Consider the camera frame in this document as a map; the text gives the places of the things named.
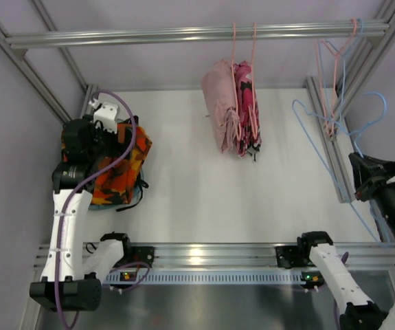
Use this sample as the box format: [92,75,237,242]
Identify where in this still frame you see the light pink trousers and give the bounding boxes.
[201,59,239,153]

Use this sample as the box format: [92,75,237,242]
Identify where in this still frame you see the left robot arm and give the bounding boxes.
[30,115,139,314]

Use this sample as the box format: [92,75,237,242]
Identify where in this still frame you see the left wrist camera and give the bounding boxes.
[89,99,120,134]

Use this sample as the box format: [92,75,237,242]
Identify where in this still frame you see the pink camouflage trousers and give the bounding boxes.
[234,60,262,162]

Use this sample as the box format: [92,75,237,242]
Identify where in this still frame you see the teal plastic basket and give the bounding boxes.
[90,125,153,212]

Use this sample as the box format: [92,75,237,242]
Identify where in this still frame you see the front aluminium rail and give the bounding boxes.
[34,241,395,270]

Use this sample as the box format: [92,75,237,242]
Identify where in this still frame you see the top aluminium hanging rail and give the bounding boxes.
[5,19,390,50]

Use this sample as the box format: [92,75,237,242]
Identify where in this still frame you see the orange camouflage trousers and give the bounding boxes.
[62,124,153,206]

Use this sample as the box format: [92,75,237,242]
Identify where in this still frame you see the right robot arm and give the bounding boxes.
[297,152,395,329]

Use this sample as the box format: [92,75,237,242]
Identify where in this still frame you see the perforated cable tray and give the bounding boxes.
[100,272,308,285]

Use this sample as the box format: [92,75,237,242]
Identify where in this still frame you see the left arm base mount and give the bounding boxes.
[124,245,155,267]

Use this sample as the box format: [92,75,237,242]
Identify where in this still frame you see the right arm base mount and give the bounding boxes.
[275,245,313,270]

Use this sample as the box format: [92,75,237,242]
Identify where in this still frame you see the blue wire hanger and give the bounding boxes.
[292,91,390,243]

